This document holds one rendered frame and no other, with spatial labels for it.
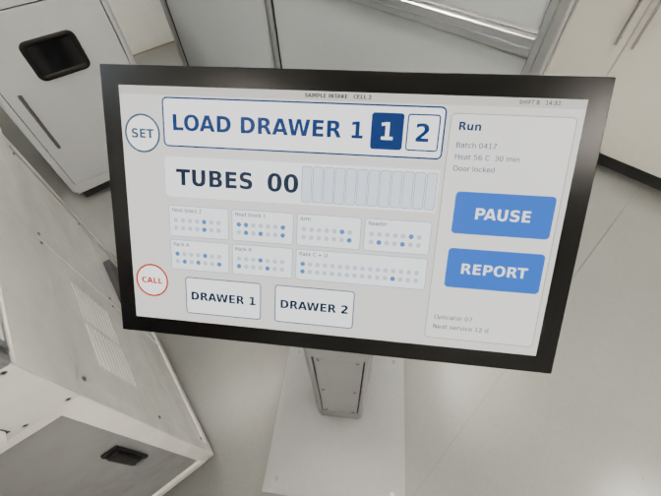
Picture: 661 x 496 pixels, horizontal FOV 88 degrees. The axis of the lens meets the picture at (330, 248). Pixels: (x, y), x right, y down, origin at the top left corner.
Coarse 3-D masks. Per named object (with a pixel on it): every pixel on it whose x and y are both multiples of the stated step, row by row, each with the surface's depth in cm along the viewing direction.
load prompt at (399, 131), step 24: (168, 96) 37; (168, 120) 37; (192, 120) 37; (216, 120) 37; (240, 120) 37; (264, 120) 36; (288, 120) 36; (312, 120) 36; (336, 120) 35; (360, 120) 35; (384, 120) 35; (408, 120) 35; (432, 120) 34; (168, 144) 38; (192, 144) 38; (216, 144) 37; (240, 144) 37; (264, 144) 37; (288, 144) 37; (312, 144) 36; (336, 144) 36; (360, 144) 36; (384, 144) 35; (408, 144) 35; (432, 144) 35
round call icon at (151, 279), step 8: (136, 264) 42; (144, 264) 41; (152, 264) 41; (160, 264) 41; (136, 272) 42; (144, 272) 42; (152, 272) 42; (160, 272) 41; (168, 272) 41; (136, 280) 42; (144, 280) 42; (152, 280) 42; (160, 280) 42; (168, 280) 42; (136, 288) 42; (144, 288) 42; (152, 288) 42; (160, 288) 42; (168, 288) 42; (152, 296) 42; (160, 296) 42; (168, 296) 42
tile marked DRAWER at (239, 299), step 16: (192, 288) 41; (208, 288) 41; (224, 288) 41; (240, 288) 41; (256, 288) 41; (192, 304) 42; (208, 304) 42; (224, 304) 41; (240, 304) 41; (256, 304) 41
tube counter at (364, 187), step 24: (288, 168) 37; (312, 168) 37; (336, 168) 37; (360, 168) 36; (384, 168) 36; (408, 168) 36; (288, 192) 38; (312, 192) 37; (336, 192) 37; (360, 192) 37; (384, 192) 37; (408, 192) 36; (432, 192) 36
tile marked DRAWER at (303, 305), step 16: (288, 288) 40; (304, 288) 40; (320, 288) 40; (288, 304) 40; (304, 304) 40; (320, 304) 40; (336, 304) 40; (352, 304) 40; (288, 320) 41; (304, 320) 41; (320, 320) 40; (336, 320) 40; (352, 320) 40
